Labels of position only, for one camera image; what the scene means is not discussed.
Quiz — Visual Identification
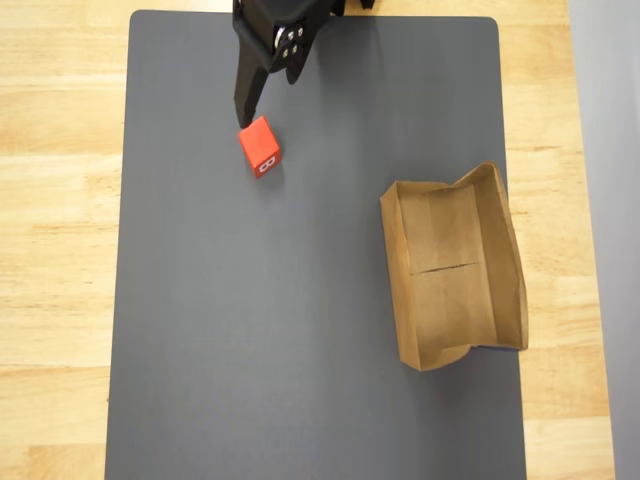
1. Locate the brown paper bag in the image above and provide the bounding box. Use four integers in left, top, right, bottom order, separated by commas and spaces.
379, 160, 530, 374

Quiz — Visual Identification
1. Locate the grey mat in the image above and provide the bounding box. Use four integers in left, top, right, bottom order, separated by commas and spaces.
103, 9, 529, 480

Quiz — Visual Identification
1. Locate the red cube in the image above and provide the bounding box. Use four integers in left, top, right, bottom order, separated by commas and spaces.
237, 115, 282, 180

